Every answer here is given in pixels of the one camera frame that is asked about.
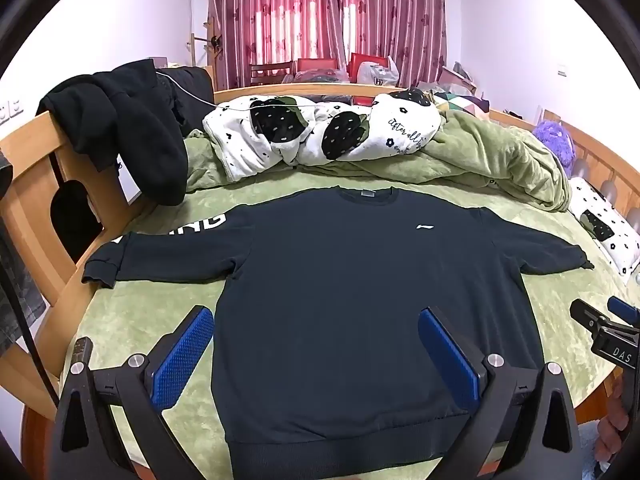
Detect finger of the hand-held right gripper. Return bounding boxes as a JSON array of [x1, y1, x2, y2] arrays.
[[570, 299, 613, 333], [607, 296, 640, 327]]

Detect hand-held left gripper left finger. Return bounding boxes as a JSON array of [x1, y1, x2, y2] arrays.
[[52, 305, 236, 480]]

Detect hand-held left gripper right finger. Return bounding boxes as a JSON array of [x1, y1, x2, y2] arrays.
[[417, 306, 583, 480]]

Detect dark navy sweatshirt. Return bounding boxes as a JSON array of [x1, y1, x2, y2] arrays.
[[81, 186, 596, 480]]

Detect person's right hand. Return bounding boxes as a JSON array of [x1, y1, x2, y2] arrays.
[[595, 382, 635, 466]]

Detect white patterned pillow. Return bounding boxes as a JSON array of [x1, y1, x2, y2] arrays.
[[567, 176, 640, 278]]

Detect dark remote control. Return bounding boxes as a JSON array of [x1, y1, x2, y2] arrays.
[[70, 337, 95, 368]]

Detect person's blue jeans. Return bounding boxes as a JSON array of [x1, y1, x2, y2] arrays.
[[577, 420, 608, 480]]

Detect grey plaid cloth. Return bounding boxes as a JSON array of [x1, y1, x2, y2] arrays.
[[0, 155, 49, 357]]

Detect purple plush toy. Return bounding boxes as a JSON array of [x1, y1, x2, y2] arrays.
[[531, 119, 577, 179]]

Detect green quilt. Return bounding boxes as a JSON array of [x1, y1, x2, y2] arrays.
[[184, 107, 574, 212]]

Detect white black-patterned duvet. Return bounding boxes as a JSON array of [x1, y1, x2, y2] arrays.
[[202, 86, 444, 184]]

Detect colourful checked cloth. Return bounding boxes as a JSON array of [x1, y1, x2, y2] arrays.
[[434, 90, 494, 112]]

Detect black hoodie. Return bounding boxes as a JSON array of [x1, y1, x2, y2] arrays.
[[37, 59, 188, 207]]

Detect black jacket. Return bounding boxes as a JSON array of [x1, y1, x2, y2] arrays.
[[155, 65, 217, 138]]

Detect white plastic bag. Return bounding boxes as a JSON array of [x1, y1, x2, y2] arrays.
[[357, 57, 401, 89]]

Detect wooden chair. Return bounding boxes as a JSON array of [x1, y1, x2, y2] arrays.
[[249, 61, 297, 87]]

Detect red chair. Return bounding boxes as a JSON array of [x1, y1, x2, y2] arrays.
[[297, 57, 339, 75], [348, 52, 394, 83]]

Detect wooden coat rack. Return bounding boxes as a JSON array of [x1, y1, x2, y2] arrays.
[[187, 15, 223, 68]]

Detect red floral curtain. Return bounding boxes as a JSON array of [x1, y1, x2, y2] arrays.
[[207, 0, 448, 91]]

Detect black cable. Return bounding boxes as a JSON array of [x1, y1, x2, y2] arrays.
[[0, 237, 60, 407]]

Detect wooden bed frame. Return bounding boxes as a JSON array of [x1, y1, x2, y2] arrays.
[[0, 82, 640, 480]]

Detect thin white cable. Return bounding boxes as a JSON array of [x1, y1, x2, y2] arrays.
[[155, 71, 373, 121]]

